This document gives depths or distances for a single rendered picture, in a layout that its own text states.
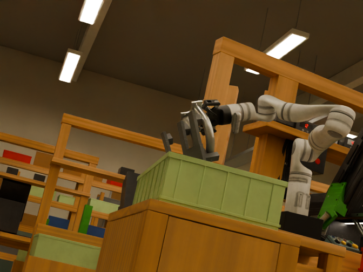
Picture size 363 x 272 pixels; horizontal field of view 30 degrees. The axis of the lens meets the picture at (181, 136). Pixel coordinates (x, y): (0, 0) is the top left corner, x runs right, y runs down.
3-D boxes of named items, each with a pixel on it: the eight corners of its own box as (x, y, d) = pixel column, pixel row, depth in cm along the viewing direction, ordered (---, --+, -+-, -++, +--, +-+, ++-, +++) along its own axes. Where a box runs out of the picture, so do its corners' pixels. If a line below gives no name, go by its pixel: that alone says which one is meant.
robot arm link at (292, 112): (287, 94, 256) (279, 113, 254) (353, 103, 240) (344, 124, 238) (296, 106, 263) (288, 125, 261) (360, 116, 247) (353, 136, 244)
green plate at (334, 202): (342, 225, 341) (356, 189, 348) (330, 217, 339) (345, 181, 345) (328, 225, 352) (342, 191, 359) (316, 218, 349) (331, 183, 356)
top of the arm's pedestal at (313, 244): (345, 257, 266) (347, 247, 267) (274, 238, 256) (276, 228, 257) (302, 256, 295) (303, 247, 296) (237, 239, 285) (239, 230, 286)
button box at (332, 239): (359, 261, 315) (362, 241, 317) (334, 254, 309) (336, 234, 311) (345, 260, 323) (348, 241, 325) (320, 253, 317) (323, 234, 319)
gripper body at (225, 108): (223, 117, 264) (201, 121, 261) (226, 99, 259) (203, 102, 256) (231, 128, 258) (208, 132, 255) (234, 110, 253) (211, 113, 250)
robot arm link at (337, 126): (350, 137, 239) (328, 154, 263) (359, 114, 241) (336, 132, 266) (326, 126, 239) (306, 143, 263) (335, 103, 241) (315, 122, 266)
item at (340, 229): (364, 267, 365) (372, 205, 373) (320, 255, 353) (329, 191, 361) (342, 265, 381) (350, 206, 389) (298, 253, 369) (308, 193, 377)
